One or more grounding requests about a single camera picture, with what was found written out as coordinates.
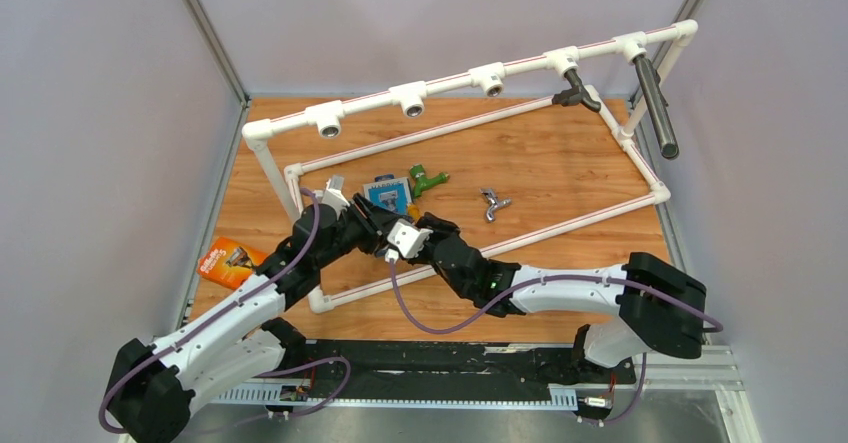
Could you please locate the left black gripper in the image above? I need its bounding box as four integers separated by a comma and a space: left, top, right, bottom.
315, 193, 414, 270

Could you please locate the white PVC pipe frame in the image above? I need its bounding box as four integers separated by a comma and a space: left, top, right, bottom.
241, 19, 700, 315

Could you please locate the yellow brass faucet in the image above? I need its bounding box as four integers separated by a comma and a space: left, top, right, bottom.
406, 204, 421, 222

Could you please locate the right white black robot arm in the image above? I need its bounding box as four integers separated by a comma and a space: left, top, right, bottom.
413, 213, 711, 382

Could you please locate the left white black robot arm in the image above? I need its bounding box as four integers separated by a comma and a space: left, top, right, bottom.
98, 191, 409, 442

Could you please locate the blue razor package box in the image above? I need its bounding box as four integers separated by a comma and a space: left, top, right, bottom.
363, 174, 413, 215

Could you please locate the green faucet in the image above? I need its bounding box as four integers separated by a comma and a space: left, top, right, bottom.
408, 164, 450, 199

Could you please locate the silver chrome faucet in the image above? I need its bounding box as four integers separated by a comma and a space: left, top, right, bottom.
480, 188, 512, 223

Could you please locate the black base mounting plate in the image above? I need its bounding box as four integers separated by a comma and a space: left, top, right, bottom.
286, 340, 639, 402

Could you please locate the orange razor package box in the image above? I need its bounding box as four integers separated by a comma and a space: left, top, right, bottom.
196, 237, 268, 290

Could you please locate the dark metal tube faucet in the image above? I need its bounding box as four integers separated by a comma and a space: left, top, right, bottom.
632, 54, 680, 160

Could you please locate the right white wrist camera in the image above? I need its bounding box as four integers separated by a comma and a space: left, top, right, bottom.
384, 219, 433, 263

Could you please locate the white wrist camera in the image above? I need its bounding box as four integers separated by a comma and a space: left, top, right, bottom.
384, 219, 433, 263
316, 175, 350, 222

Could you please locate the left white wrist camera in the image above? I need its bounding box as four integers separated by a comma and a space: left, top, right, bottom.
316, 175, 350, 222

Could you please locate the black faucet on frame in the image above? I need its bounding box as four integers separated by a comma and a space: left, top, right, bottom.
551, 68, 602, 113

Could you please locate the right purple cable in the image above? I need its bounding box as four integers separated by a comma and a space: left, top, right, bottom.
387, 257, 725, 427

